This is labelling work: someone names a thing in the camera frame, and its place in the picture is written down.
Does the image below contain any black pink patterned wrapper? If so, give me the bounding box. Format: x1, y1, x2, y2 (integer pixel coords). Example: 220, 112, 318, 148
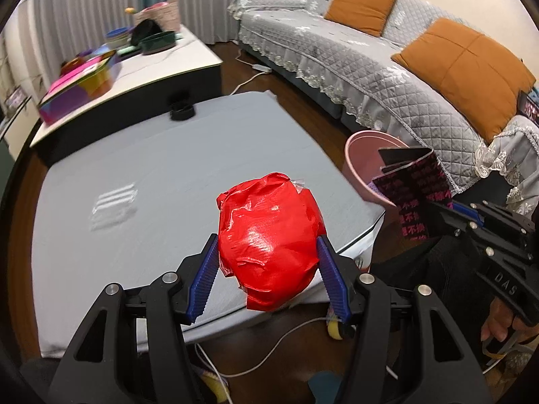
372, 147, 452, 240

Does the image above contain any red plastic wrapper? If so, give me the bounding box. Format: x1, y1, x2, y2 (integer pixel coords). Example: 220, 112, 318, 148
217, 172, 326, 312

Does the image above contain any clear plastic film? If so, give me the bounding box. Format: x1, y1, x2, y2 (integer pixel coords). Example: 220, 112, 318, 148
89, 183, 138, 231

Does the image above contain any purple foam net sleeve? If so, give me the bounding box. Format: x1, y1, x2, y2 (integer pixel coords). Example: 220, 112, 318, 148
367, 181, 381, 194

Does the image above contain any pink plastic trash bin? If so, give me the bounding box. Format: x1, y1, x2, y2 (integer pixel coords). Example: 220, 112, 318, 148
343, 130, 408, 210

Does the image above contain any person's right hand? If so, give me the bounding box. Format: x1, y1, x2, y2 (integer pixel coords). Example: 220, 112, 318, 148
480, 298, 538, 342

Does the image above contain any near orange cushion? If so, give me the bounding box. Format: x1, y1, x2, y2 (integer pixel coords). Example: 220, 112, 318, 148
391, 18, 536, 143

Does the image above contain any orange cushion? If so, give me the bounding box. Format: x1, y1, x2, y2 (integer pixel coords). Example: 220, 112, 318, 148
324, 0, 395, 37
391, 18, 536, 143

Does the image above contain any grey quilted sofa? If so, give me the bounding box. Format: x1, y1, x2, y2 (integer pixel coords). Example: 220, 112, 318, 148
228, 0, 538, 216

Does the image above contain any white marble coffee table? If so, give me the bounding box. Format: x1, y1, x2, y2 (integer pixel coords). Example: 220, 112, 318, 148
30, 27, 222, 166

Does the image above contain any colourful rectangular box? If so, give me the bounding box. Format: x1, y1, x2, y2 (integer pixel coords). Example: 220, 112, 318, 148
37, 50, 122, 126

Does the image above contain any far orange cushion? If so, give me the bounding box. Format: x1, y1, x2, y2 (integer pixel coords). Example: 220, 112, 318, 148
324, 0, 395, 37

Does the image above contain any stack of coloured bowls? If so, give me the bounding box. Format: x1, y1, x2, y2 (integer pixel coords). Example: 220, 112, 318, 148
105, 27, 131, 49

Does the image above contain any black hat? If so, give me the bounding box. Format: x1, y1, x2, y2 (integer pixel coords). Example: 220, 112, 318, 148
130, 19, 163, 46

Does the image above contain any pink woven basket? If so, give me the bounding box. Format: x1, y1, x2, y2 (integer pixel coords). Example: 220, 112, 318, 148
132, 0, 181, 32

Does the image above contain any black strap roll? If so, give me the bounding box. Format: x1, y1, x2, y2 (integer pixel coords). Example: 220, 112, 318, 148
169, 102, 197, 122

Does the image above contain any white power strip cable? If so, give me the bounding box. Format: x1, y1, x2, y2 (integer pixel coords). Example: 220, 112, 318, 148
228, 47, 274, 98

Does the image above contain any photo frame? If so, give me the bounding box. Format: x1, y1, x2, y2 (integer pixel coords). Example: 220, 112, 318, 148
5, 86, 28, 113

